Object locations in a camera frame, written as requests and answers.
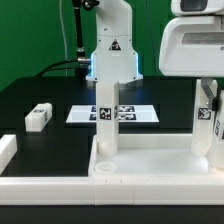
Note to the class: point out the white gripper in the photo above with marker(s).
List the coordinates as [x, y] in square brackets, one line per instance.
[192, 44]

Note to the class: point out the white desk top tray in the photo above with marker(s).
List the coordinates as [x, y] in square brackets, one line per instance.
[151, 154]

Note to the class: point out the white front fence bar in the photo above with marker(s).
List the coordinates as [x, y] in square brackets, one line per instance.
[188, 190]

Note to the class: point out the fiducial marker plate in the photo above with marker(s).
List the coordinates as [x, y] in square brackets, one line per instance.
[127, 113]

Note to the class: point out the white left fence block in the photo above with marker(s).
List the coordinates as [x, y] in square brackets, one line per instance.
[8, 148]

